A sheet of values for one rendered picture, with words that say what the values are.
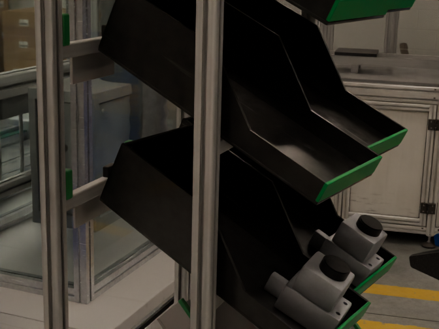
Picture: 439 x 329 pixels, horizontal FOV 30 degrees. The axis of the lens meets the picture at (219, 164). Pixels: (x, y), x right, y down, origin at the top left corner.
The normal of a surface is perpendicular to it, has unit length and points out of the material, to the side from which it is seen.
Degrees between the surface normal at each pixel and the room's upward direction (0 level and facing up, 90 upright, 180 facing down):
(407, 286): 0
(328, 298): 93
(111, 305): 0
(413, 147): 90
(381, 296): 0
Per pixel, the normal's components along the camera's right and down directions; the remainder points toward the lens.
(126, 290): 0.03, -0.97
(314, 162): 0.38, -0.81
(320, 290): -0.44, 0.26
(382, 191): -0.23, 0.24
